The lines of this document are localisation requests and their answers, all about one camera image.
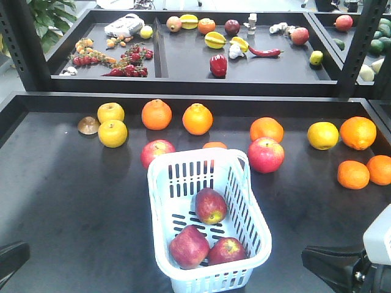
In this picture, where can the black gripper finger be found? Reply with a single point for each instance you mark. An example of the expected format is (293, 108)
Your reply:
(343, 269)

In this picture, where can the red apple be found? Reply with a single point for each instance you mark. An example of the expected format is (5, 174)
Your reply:
(210, 206)
(154, 149)
(189, 248)
(226, 249)
(265, 155)

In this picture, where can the light blue plastic basket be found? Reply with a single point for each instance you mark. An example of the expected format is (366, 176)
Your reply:
(208, 230)

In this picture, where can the small orange behind basket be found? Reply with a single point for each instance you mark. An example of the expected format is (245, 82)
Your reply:
(215, 145)

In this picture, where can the small orange right front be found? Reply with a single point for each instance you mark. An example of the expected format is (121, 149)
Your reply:
(353, 175)

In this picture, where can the small orange right edge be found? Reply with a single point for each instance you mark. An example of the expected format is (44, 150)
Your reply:
(379, 168)

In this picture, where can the yellow citrus right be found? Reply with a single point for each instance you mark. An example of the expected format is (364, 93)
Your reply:
(323, 135)

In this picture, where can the large orange far right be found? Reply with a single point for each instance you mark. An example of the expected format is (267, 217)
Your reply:
(358, 133)

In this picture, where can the orange behind centre apple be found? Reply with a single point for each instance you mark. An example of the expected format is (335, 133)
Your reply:
(266, 127)

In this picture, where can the black wooden produce stand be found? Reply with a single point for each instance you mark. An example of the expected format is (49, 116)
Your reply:
(84, 209)

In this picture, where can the small green lemon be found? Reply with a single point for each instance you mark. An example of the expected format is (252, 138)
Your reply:
(316, 58)

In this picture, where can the red chili pepper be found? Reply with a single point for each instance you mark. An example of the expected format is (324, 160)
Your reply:
(265, 53)

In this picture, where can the red mango upper tray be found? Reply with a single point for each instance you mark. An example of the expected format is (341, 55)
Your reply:
(299, 36)

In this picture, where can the red bell pepper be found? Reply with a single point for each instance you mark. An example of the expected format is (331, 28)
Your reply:
(218, 65)

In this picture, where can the orange far left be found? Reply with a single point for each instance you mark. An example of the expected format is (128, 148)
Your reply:
(156, 115)

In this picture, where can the white garlic bulb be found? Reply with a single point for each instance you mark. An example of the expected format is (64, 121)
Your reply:
(235, 51)

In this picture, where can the yellow starfruit right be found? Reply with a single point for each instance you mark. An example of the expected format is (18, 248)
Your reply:
(242, 43)

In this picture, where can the yellow starfruit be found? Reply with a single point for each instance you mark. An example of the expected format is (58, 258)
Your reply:
(242, 43)
(215, 40)
(189, 21)

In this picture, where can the yellow starfruit middle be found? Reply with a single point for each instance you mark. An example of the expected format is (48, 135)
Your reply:
(215, 40)

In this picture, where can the dark red plum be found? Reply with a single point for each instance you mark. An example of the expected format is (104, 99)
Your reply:
(232, 27)

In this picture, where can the yellow apple front left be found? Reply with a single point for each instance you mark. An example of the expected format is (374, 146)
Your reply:
(112, 133)

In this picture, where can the yellow apple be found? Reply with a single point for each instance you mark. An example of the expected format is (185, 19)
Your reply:
(112, 133)
(110, 111)

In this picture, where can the orange persimmon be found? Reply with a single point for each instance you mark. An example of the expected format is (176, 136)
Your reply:
(206, 25)

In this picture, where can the yellow apple rear left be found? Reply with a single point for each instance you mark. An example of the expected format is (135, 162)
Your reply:
(110, 111)

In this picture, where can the yellow starfruit rear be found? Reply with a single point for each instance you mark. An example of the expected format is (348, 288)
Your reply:
(189, 21)

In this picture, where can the cherry tomato vine right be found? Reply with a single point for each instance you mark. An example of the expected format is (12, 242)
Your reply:
(131, 63)

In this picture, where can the cherry tomato vine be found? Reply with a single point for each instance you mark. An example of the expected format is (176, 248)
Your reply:
(85, 54)
(131, 63)

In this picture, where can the pomegranate fruit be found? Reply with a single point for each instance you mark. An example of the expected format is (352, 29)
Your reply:
(174, 24)

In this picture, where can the yellow lemon upper tray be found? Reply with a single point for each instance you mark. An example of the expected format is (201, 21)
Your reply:
(146, 32)

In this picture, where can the white plastic package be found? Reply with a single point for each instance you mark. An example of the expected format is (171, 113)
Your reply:
(126, 26)

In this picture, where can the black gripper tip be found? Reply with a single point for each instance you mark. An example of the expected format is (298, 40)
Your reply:
(13, 257)

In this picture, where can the cherry tomato vine left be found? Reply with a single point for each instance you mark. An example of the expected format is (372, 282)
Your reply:
(85, 54)

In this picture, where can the green potted plant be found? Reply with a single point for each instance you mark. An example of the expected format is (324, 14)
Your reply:
(52, 19)

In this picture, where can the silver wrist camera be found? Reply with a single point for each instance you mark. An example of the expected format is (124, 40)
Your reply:
(377, 238)

